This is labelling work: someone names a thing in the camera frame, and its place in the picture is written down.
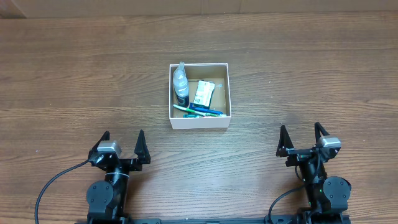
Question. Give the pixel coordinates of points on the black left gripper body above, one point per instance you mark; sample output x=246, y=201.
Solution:
x=132, y=164

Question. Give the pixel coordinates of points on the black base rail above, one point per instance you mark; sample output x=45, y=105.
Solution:
x=211, y=221

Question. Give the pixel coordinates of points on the white cardboard box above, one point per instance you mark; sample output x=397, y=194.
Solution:
x=218, y=73

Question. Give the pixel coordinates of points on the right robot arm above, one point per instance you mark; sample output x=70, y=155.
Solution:
x=327, y=195

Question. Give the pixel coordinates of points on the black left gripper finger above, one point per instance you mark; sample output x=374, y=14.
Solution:
x=104, y=137
x=141, y=149

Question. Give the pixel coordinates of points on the blue disposable razor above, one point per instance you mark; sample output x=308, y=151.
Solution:
x=204, y=110

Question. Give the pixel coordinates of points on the green soap packet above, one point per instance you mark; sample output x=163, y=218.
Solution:
x=204, y=94

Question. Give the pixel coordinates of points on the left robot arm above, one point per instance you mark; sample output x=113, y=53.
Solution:
x=107, y=198

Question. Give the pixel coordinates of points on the red green toothpaste tube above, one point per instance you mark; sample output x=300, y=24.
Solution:
x=201, y=116

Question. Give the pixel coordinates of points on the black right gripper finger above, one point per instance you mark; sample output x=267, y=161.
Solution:
x=285, y=146
x=320, y=133

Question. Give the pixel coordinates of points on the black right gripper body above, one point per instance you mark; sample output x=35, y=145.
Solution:
x=298, y=156

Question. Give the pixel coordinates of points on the green white toothbrush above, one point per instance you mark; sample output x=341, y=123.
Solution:
x=196, y=112

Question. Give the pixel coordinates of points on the clear foam pump bottle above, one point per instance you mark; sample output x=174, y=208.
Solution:
x=181, y=85

